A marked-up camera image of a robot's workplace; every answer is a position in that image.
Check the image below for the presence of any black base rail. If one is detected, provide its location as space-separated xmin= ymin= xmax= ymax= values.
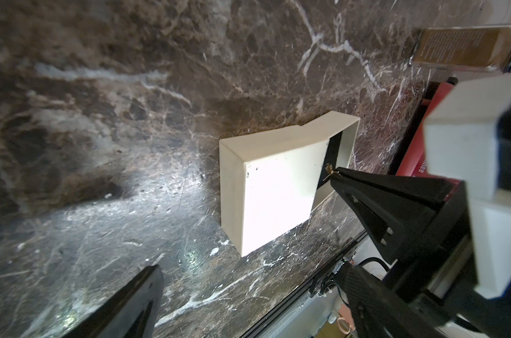
xmin=242 ymin=231 xmax=368 ymax=337

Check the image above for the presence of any gold stud earring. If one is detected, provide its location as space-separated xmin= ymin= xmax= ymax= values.
xmin=323 ymin=163 xmax=339 ymax=182

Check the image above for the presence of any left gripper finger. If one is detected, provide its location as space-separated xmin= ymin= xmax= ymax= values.
xmin=64 ymin=265 xmax=164 ymax=338

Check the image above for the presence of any red perforated rack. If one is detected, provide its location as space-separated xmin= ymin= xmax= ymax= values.
xmin=388 ymin=75 xmax=459 ymax=187

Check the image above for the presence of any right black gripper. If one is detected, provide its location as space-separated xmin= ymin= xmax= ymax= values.
xmin=329 ymin=168 xmax=511 ymax=337

